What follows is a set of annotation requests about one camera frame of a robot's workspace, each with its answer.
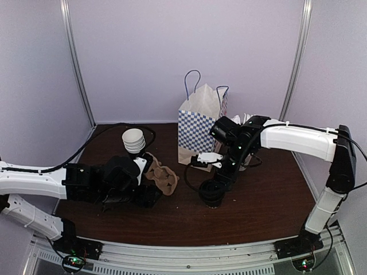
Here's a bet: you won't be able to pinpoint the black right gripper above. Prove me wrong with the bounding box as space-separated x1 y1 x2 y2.
212 143 253 194

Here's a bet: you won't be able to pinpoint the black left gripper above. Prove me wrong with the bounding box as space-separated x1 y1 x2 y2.
98 180 163 209

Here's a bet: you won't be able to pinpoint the brown cardboard cup carrier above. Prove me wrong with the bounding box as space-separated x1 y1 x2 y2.
144 152 179 196

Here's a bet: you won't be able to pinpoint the stack of paper cups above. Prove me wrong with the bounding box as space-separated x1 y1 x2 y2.
122 128 146 159

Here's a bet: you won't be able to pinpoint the blue checkered paper bag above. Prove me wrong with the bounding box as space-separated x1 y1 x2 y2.
178 69 229 165

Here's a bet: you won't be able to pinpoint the black and white paper cup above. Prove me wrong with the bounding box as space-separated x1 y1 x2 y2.
205 199 222 209

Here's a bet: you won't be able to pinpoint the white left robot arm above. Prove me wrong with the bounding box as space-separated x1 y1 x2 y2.
1 156 162 254

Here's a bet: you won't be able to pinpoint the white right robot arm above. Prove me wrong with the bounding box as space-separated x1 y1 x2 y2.
210 115 356 253

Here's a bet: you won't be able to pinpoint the white cup holding straws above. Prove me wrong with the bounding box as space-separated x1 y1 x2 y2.
239 155 252 171

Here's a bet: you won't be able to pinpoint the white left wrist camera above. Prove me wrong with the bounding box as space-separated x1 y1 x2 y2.
134 156 153 186

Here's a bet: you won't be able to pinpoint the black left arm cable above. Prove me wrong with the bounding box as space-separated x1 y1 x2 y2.
40 123 157 174

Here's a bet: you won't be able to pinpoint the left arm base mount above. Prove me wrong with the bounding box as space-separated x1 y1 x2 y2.
53 218 103 260

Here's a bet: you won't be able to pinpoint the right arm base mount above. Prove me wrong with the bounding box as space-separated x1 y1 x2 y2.
274 229 324 259

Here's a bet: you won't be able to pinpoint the aluminium front rail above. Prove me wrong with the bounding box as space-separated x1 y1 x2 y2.
21 225 356 275

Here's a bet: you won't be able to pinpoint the left aluminium corner post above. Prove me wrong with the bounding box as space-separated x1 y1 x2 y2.
60 0 96 127

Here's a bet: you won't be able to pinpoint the aluminium corner post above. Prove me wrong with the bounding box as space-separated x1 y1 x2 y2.
279 0 313 121
60 0 96 127

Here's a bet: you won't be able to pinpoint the right aluminium corner post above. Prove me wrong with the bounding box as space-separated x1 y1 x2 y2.
279 0 313 121

